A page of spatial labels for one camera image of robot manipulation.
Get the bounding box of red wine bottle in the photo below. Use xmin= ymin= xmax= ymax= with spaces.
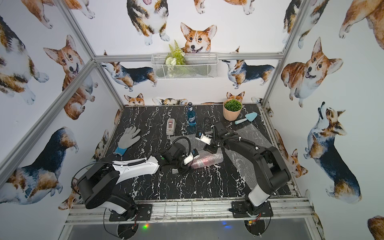
xmin=191 ymin=158 xmax=223 ymax=169

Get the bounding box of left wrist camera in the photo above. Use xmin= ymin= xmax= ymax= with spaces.
xmin=184 ymin=149 xmax=200 ymax=166

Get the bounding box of teal garden trowel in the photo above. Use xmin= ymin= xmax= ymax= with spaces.
xmin=235 ymin=112 xmax=258 ymax=125

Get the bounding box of grey tape dispenser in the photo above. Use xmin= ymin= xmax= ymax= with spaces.
xmin=166 ymin=119 xmax=176 ymax=136

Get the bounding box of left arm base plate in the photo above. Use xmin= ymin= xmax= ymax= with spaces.
xmin=109 ymin=204 xmax=153 ymax=222

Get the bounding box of grey work glove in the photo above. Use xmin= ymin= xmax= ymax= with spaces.
xmin=113 ymin=127 xmax=141 ymax=157

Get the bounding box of artificial fern with flower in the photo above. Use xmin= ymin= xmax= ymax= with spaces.
xmin=165 ymin=41 xmax=186 ymax=77

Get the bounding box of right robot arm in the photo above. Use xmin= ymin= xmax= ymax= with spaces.
xmin=196 ymin=122 xmax=292 ymax=214

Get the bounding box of blue wine bottle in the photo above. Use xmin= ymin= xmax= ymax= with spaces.
xmin=187 ymin=102 xmax=196 ymax=127

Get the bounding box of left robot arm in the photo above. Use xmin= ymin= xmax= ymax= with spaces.
xmin=76 ymin=142 xmax=199 ymax=221

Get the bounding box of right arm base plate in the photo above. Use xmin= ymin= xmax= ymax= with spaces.
xmin=229 ymin=200 xmax=274 ymax=219

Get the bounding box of potted green plant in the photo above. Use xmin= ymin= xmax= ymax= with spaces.
xmin=223 ymin=99 xmax=243 ymax=121

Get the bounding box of aluminium front rail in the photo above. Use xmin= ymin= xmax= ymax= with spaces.
xmin=67 ymin=197 xmax=314 ymax=226

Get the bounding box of bubble wrap sheet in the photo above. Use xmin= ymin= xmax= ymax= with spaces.
xmin=186 ymin=135 xmax=224 ymax=170
xmin=223 ymin=123 xmax=283 ymax=188

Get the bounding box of white wire wall basket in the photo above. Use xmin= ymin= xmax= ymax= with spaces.
xmin=151 ymin=53 xmax=219 ymax=80

